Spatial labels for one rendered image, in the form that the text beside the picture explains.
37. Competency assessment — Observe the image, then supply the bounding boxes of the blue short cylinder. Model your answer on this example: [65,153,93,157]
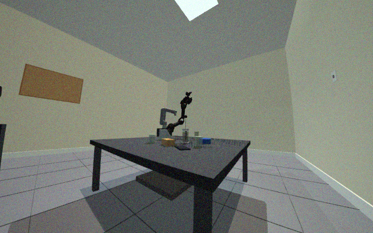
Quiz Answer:
[203,138,211,144]

